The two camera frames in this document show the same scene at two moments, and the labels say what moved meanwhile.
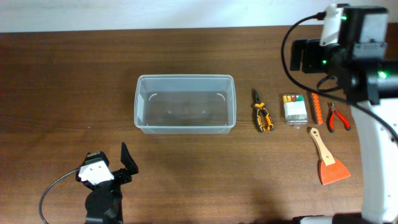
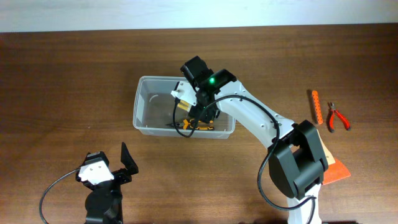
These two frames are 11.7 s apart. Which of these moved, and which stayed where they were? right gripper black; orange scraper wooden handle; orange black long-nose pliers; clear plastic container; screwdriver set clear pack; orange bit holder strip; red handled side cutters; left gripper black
Moved: orange black long-nose pliers; right gripper black; screwdriver set clear pack
Stayed: clear plastic container; orange bit holder strip; left gripper black; orange scraper wooden handle; red handled side cutters
